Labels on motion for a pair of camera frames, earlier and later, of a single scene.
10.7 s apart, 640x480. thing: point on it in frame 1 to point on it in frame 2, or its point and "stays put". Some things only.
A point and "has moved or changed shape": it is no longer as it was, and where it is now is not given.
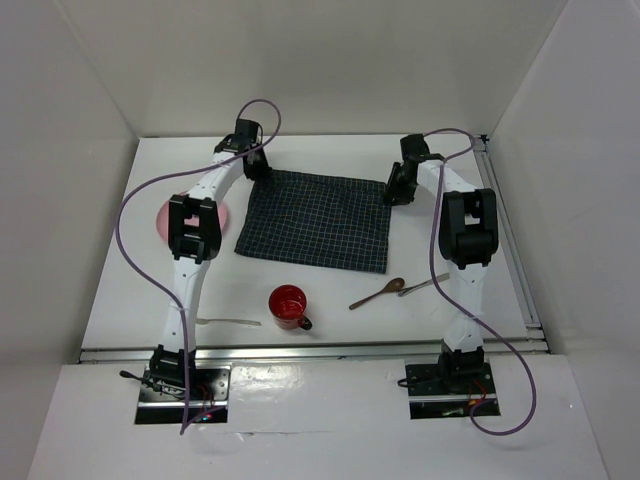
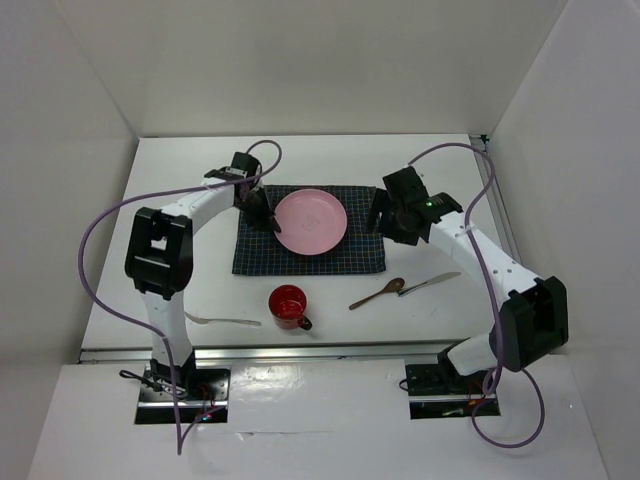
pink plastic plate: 193,219 to 312,221
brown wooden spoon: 392,285 stays put
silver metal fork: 202,321 stays put
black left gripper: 262,171 to 263,219
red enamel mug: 287,305 stays put
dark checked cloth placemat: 334,222 has moved or changed shape
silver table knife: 409,289 stays put
